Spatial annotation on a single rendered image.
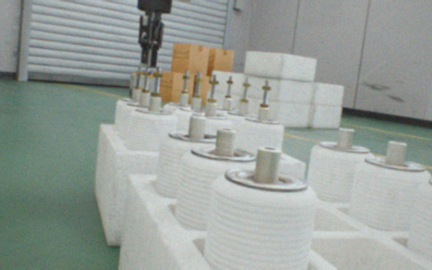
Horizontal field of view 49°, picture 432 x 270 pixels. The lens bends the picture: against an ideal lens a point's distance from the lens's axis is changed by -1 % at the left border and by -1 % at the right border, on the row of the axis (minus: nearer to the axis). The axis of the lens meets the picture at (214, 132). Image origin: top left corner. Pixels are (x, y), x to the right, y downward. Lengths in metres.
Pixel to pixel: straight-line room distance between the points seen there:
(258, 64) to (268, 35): 4.09
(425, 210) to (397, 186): 0.08
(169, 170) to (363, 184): 0.25
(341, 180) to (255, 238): 0.33
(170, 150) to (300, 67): 3.12
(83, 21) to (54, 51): 0.55
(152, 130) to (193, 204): 0.42
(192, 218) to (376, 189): 0.24
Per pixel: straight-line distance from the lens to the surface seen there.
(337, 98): 4.12
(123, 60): 6.64
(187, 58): 4.79
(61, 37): 6.25
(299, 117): 3.77
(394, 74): 6.42
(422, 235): 0.56
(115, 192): 0.91
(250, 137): 1.00
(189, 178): 0.52
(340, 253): 0.57
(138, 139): 0.93
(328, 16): 7.10
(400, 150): 0.65
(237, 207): 0.40
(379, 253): 0.58
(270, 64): 3.63
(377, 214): 0.63
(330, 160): 0.72
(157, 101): 0.95
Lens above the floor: 0.34
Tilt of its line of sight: 7 degrees down
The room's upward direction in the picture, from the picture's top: 7 degrees clockwise
